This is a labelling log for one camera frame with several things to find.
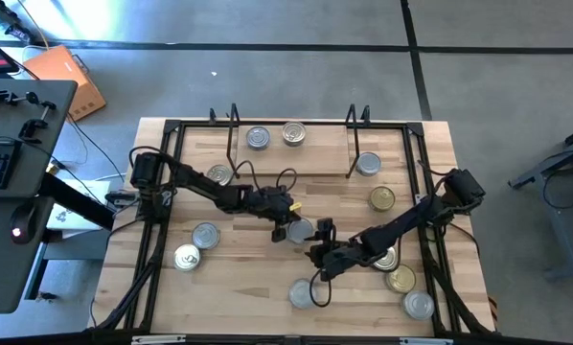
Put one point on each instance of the gold-lid tuna can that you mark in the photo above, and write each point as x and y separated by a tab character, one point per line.
401	279
381	199

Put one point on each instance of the black desk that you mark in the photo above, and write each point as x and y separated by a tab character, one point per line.
8	268

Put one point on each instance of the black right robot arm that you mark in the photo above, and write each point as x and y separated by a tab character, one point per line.
461	187

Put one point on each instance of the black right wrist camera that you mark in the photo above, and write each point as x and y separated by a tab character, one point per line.
326	229

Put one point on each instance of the wooden shelf with black frame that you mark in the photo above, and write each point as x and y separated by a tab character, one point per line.
315	158

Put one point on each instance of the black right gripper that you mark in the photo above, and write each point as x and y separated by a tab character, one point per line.
339	259

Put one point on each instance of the pull-tab tuna can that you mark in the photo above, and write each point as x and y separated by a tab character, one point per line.
293	133
389	263
218	175
187	258

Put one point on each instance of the silver edge bracket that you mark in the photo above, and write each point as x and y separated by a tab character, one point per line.
425	341
157	339

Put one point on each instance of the black computer mouse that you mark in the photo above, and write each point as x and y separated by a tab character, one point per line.
24	223

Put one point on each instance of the silver-lid tuna can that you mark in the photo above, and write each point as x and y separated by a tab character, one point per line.
258	138
205	236
418	305
300	231

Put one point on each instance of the white printed box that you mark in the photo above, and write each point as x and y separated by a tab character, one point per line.
75	215

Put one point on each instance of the orange box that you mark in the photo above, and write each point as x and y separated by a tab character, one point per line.
63	76

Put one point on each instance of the black metal rig frame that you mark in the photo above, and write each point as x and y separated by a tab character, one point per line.
414	128

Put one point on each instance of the grey metal stand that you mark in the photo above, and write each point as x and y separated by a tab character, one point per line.
566	239

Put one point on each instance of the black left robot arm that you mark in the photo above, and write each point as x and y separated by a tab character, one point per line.
145	170

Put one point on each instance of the black power strip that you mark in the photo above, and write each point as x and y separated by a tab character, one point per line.
16	31

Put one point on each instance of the Bumble Bee light tuna can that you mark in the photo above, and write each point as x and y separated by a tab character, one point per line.
368	164
298	293

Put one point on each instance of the yellow tag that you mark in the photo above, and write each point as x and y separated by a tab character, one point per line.
296	206

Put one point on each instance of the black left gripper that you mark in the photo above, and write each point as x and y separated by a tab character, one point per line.
269	203

